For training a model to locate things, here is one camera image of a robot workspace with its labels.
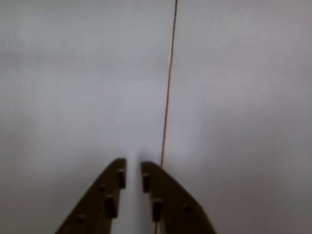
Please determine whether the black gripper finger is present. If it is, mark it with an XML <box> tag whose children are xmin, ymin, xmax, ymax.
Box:
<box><xmin>55</xmin><ymin>157</ymin><xmax>127</xmax><ymax>234</ymax></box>
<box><xmin>140</xmin><ymin>160</ymin><xmax>217</xmax><ymax>234</ymax></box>

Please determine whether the grey mat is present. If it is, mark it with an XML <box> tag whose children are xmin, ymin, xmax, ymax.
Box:
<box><xmin>160</xmin><ymin>0</ymin><xmax>312</xmax><ymax>234</ymax></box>
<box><xmin>0</xmin><ymin>0</ymin><xmax>178</xmax><ymax>234</ymax></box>

